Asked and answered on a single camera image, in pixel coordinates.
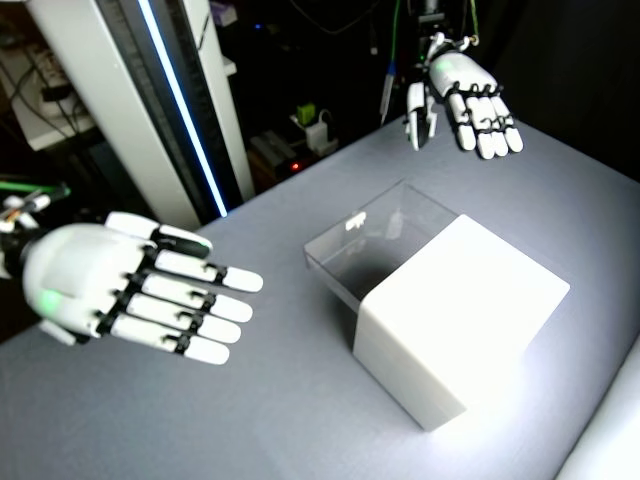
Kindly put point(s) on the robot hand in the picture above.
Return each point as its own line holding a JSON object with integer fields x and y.
{"x": 75, "y": 270}
{"x": 455, "y": 70}

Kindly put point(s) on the white box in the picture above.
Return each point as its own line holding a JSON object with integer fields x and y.
{"x": 450, "y": 310}

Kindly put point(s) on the white pen-shaped probe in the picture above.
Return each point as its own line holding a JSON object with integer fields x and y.
{"x": 387, "y": 95}

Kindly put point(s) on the white power adapter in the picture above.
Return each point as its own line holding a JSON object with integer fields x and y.
{"x": 316, "y": 134}

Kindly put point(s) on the small green box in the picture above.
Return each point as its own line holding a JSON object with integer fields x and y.
{"x": 306, "y": 114}

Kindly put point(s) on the grey table cloth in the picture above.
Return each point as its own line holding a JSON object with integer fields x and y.
{"x": 200, "y": 410}

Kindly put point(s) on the white column with blue light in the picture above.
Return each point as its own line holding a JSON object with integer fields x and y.
{"x": 90, "y": 75}

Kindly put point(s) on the black device with red light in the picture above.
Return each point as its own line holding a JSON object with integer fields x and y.
{"x": 280, "y": 160}

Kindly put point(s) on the white flat panel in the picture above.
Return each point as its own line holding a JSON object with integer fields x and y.
{"x": 610, "y": 430}

